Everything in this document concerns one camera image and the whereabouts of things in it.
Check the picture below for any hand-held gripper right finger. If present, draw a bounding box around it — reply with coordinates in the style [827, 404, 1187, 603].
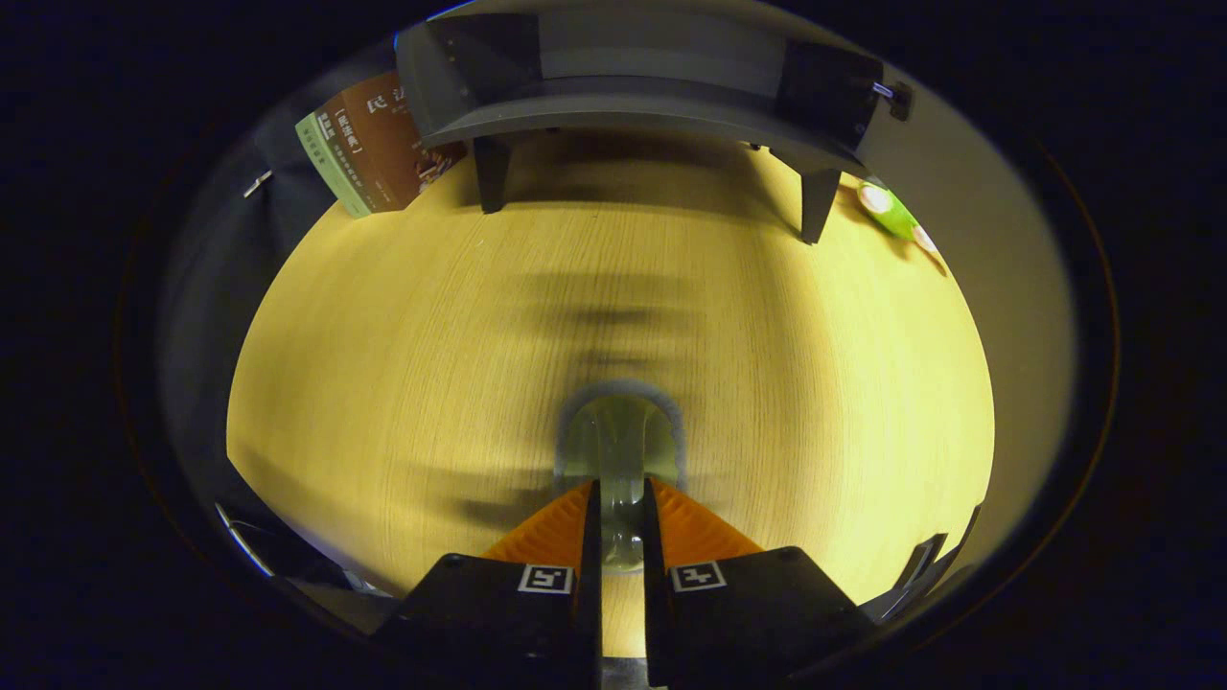
[642, 477, 875, 690]

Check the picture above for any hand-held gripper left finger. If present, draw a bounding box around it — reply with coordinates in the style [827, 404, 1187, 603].
[372, 479, 603, 690]

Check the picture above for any clear glass cup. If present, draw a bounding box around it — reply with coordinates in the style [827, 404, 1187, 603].
[554, 379, 687, 574]

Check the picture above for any green toy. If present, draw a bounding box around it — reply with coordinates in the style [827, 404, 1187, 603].
[855, 178, 946, 262]

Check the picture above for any black backdrop cloth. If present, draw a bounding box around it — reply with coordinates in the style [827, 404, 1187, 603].
[153, 57, 404, 614]

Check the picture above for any brown book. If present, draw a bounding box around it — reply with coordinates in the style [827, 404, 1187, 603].
[316, 71, 469, 214]

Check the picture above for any dark grey cabinet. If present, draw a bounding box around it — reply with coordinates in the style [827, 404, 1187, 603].
[395, 10, 914, 245]

